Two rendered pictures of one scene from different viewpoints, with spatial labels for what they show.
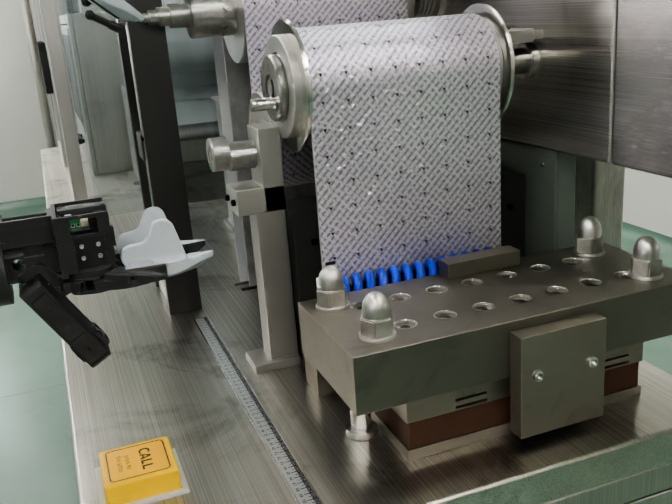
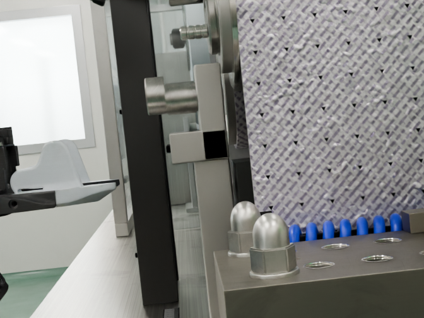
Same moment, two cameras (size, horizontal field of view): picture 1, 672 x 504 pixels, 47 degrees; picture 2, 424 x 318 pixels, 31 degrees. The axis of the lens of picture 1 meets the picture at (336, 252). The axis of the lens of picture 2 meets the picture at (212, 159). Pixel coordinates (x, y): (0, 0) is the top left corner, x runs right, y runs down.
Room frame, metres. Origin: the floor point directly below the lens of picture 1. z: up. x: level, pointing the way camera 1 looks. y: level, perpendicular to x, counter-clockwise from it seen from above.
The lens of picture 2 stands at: (0.15, -0.17, 1.15)
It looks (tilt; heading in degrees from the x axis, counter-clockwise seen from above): 3 degrees down; 17
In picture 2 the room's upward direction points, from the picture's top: 6 degrees counter-clockwise
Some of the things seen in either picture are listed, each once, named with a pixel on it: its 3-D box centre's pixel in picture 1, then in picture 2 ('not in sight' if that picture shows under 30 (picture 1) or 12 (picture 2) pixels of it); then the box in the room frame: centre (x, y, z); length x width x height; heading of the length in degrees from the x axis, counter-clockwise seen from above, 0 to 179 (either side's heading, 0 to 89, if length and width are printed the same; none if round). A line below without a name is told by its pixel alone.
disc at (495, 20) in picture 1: (480, 65); not in sight; (0.98, -0.20, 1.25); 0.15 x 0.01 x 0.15; 20
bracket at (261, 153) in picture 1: (260, 250); (203, 209); (0.92, 0.09, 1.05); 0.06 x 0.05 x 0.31; 110
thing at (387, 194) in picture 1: (412, 199); (371, 139); (0.88, -0.09, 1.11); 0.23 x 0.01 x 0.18; 110
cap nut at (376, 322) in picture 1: (376, 313); (271, 243); (0.69, -0.03, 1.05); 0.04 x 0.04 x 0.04
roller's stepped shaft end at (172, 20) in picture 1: (166, 16); not in sight; (1.11, 0.21, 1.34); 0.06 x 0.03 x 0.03; 110
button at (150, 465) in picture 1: (139, 470); not in sight; (0.67, 0.21, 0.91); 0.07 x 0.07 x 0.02; 20
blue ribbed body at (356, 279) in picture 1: (421, 274); (383, 233); (0.86, -0.10, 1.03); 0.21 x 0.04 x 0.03; 110
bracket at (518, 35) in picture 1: (511, 34); not in sight; (1.00, -0.24, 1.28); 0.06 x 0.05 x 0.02; 110
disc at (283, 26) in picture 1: (288, 86); (228, 16); (0.90, 0.04, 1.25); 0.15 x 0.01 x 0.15; 20
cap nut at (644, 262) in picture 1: (646, 255); not in sight; (0.80, -0.34, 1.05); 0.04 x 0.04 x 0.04
